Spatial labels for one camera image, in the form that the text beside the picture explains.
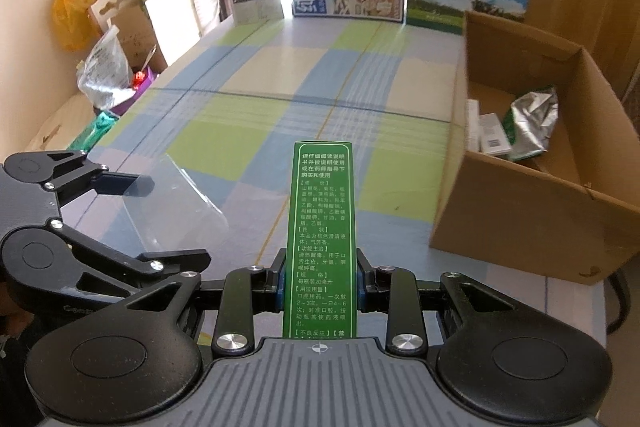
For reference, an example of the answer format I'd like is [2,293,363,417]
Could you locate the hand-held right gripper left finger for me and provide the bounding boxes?
[135,256,287,355]

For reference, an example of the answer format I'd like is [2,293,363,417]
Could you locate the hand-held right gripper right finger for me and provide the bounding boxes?
[355,256,517,355]

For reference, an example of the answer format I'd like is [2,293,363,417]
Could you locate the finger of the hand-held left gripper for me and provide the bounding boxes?
[49,218,212,291]
[44,150,155,204]

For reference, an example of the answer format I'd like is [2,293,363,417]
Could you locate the clear plastic sheet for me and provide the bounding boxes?
[122,151,231,254]

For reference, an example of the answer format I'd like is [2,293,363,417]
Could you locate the green medicine box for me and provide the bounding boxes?
[282,140,357,341]

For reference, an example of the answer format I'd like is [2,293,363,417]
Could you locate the long white box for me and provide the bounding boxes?
[466,99,482,154]

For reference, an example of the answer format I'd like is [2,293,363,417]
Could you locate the white medicine box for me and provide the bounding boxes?
[479,113,514,158]

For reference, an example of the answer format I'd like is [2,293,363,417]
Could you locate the silver foil bag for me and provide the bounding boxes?
[504,86,559,161]

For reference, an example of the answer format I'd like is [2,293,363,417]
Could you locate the green tissue packs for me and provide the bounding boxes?
[69,110,119,154]

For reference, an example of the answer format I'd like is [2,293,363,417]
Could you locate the purple box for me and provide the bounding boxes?
[106,67,154,116]

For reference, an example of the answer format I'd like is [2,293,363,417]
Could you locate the printed clear plastic bag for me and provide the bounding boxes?
[76,26,137,106]

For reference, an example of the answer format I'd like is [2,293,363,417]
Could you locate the brown cardboard box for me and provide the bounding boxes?
[112,4,169,74]

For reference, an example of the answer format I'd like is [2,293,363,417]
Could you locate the yellow plastic bag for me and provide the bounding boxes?
[52,0,108,53]

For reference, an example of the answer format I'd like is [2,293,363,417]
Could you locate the white paper shopping bag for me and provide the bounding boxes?
[192,0,222,34]

